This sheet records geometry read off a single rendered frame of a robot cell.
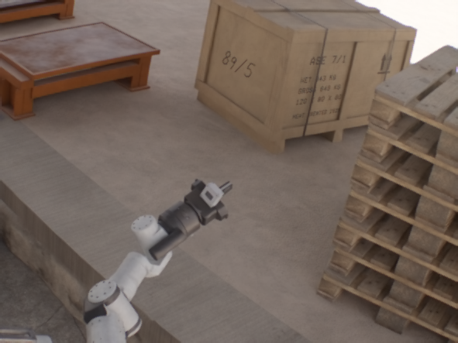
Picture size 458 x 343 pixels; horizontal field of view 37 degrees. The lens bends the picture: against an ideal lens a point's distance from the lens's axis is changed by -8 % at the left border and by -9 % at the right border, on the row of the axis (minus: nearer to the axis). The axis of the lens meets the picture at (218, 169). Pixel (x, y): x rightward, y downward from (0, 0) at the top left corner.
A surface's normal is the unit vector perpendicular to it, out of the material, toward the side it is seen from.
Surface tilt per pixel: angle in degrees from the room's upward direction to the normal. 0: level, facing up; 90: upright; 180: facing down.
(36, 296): 0
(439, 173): 90
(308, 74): 90
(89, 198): 0
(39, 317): 0
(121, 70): 90
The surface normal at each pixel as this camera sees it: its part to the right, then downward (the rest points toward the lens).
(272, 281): 0.17, -0.87
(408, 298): -0.55, 0.31
